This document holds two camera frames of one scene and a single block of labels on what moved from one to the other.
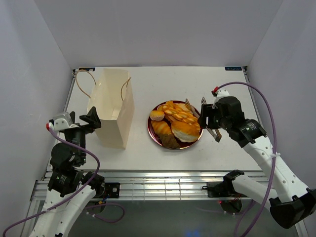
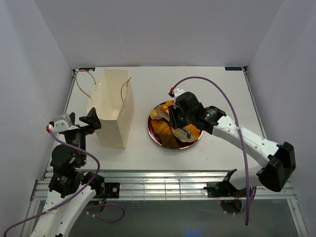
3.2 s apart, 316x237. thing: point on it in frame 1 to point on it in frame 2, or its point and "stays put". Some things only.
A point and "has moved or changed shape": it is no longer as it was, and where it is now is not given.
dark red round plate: [156, 139] stays put
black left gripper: [92, 117] stays put
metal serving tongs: [217, 135] has moved or changed shape
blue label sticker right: [233, 68] stays put
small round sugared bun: [157, 115] stays put
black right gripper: [207, 110] to [174, 122]
